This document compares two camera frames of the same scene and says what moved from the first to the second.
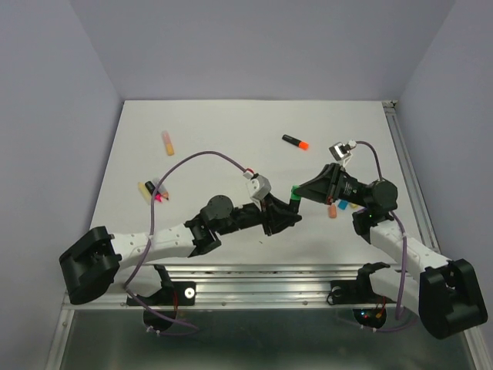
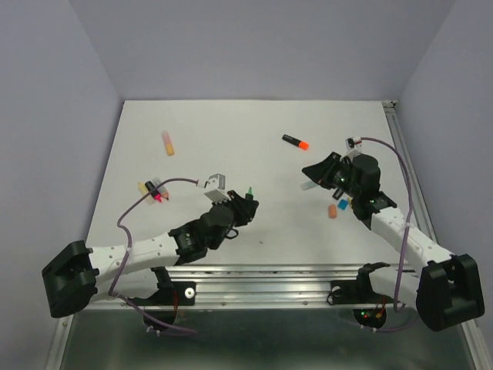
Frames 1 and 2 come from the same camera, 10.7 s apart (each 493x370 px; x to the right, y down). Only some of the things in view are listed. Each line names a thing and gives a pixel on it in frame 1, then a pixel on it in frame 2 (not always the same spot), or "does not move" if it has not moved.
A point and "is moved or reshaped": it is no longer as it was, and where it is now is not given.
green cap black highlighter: (295, 200) is moved or reshaped
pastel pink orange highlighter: (168, 142) does not move
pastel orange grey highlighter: (162, 189) does not move
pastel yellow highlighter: (145, 192) does not move
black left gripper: (275, 216) -> (244, 209)
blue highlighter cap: (343, 204) does not move
